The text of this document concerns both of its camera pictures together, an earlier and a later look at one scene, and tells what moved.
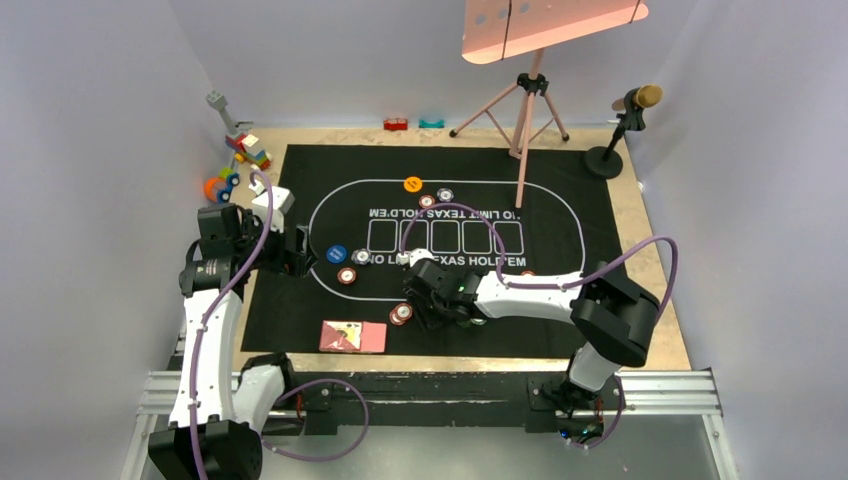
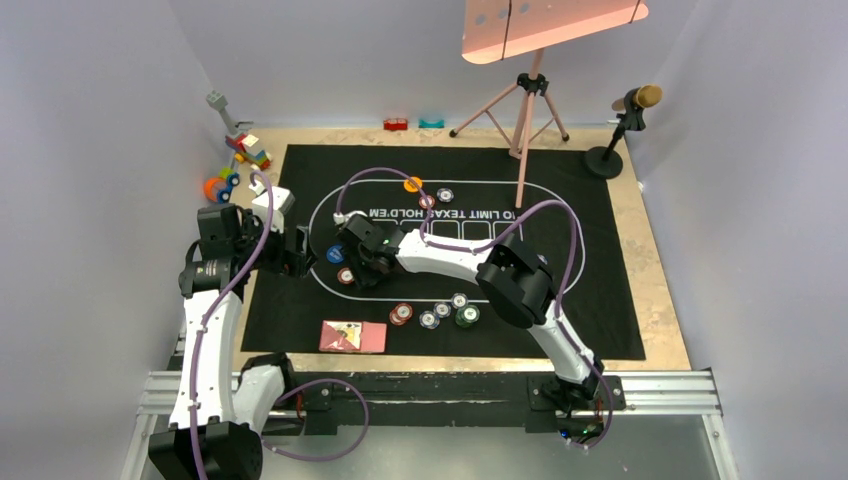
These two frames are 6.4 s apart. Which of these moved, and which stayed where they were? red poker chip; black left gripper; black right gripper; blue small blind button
Moved: black right gripper
Stayed: black left gripper; blue small blind button; red poker chip
